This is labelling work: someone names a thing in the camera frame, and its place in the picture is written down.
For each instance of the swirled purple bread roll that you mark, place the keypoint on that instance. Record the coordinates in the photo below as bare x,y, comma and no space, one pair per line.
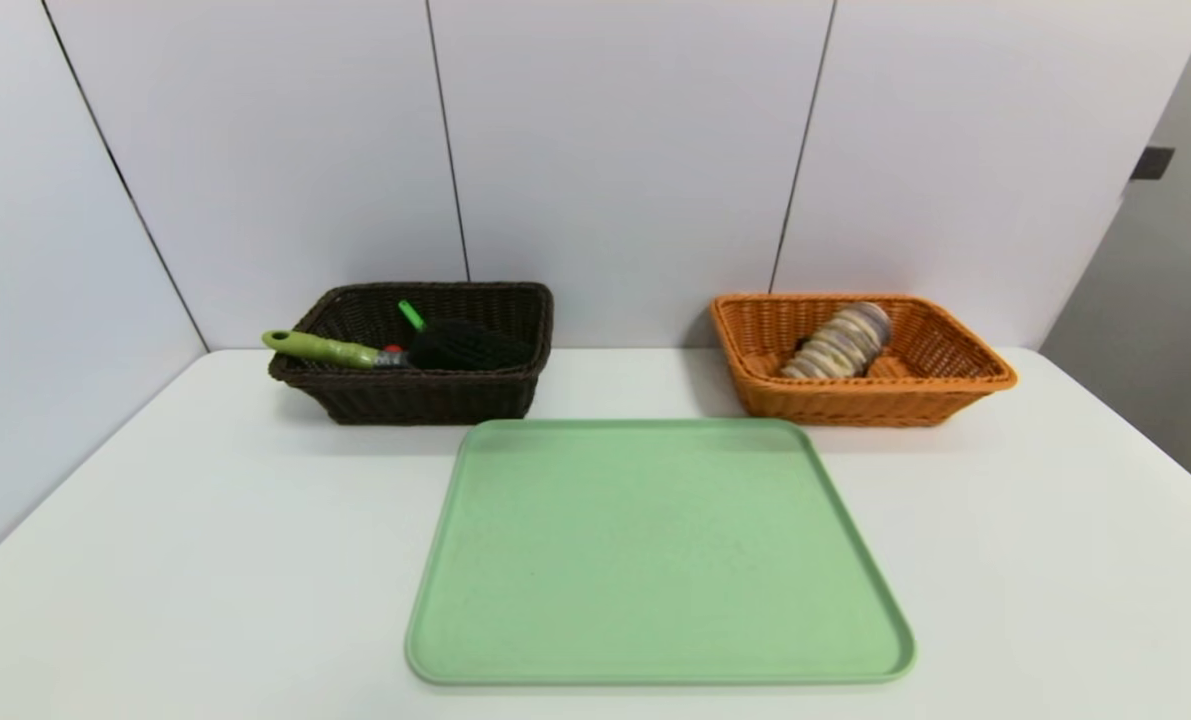
840,342

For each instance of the dark brown wicker basket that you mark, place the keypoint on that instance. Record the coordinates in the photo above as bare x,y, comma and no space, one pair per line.
425,400

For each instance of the orange wicker basket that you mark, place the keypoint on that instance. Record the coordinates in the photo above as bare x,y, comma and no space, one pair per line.
915,400

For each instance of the light green plastic tray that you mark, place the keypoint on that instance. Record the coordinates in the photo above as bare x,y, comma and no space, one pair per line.
645,580

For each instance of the dark wall bracket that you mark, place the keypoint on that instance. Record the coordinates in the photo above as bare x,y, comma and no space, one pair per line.
1153,162

